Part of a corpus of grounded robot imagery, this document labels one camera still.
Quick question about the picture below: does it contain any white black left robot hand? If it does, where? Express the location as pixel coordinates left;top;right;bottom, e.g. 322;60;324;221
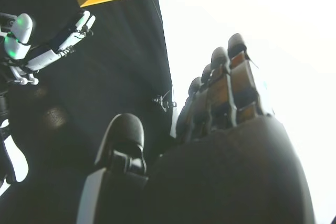
76;33;316;224

